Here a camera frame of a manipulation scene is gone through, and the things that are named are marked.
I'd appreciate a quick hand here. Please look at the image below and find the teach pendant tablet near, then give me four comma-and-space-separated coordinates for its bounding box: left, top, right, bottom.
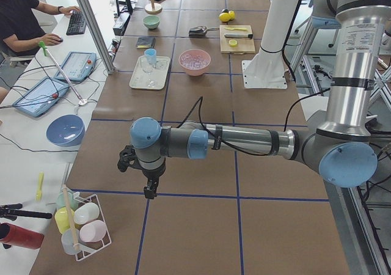
12, 77, 70, 117

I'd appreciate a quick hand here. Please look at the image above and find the metal ice scoop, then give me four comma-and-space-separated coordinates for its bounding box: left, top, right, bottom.
188, 26, 220, 37

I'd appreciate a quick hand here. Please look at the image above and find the aluminium frame post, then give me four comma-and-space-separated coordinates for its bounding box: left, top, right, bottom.
77, 0, 115, 75

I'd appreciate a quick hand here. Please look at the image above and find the red bottle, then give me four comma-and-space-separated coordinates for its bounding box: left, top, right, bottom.
1, 222, 45, 249

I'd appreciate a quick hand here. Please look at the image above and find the pink bowl of ice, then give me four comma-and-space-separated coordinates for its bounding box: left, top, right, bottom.
178, 49, 211, 76

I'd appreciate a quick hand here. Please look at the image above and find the cream serving tray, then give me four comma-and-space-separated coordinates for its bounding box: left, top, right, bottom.
129, 56, 170, 90

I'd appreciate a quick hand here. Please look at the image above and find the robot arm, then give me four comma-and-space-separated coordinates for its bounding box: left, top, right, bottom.
117, 0, 390, 199

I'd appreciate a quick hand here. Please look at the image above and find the grey folded cloth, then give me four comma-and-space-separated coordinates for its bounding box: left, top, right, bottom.
136, 37, 156, 49

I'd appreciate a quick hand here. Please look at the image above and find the teach pendant tablet far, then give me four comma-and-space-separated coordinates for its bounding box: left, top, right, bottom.
60, 51, 97, 83

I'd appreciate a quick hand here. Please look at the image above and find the yellow lemon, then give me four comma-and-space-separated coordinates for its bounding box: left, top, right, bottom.
228, 10, 235, 20
219, 12, 234, 23

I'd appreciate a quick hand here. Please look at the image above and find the green bowl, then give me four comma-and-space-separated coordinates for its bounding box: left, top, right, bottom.
143, 15, 160, 29

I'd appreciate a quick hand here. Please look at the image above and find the black keyboard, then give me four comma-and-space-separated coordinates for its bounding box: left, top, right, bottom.
66, 10, 87, 35

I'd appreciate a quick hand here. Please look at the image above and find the metal cylinder tool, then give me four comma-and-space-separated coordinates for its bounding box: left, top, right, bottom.
224, 34, 253, 39

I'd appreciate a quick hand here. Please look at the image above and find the white wire cup rack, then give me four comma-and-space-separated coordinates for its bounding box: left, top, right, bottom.
54, 187, 112, 262

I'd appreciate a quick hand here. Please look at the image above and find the wooden cutting board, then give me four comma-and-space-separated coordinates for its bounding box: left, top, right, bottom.
219, 25, 255, 54

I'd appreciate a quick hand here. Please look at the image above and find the light blue cup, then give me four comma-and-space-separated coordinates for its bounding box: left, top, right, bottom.
144, 48, 157, 67

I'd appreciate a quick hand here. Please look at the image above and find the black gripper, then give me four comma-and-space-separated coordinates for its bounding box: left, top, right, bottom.
117, 145, 166, 199

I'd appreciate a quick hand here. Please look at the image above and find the seated person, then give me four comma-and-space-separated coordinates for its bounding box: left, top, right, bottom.
0, 0, 82, 105

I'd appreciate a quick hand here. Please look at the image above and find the teach pendant tablet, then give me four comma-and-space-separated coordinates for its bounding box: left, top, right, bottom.
12, 77, 70, 117
60, 51, 97, 83

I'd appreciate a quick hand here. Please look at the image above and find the yellow plastic fork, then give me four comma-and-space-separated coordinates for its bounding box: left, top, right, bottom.
35, 172, 45, 202

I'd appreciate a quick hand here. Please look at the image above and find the half lemon slice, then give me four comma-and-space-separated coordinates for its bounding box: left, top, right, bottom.
228, 39, 238, 47

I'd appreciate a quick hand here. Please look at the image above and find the yellow plastic knife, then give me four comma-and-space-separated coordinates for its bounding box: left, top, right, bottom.
224, 27, 248, 31

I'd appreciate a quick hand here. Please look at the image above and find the blue bowl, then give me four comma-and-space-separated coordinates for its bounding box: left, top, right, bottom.
46, 114, 85, 147

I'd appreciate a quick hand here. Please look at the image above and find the clear wine glass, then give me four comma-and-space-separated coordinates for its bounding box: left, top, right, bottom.
141, 56, 156, 88

